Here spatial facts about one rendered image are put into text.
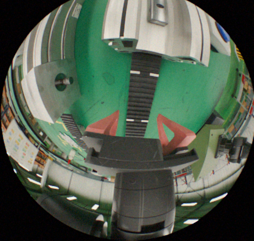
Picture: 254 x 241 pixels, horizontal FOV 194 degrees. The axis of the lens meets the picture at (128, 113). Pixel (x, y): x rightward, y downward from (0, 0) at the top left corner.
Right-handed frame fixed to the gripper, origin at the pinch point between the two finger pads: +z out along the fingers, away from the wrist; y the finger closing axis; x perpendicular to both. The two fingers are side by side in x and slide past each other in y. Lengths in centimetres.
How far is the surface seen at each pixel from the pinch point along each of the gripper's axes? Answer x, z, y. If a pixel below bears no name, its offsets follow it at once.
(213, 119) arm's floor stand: 2.5, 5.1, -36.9
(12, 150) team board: 80, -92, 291
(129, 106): -0.4, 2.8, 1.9
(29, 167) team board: 173, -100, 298
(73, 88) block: -4.3, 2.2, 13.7
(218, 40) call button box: -18.5, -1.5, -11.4
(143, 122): 3.4, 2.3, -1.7
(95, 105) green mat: 1.2, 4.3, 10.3
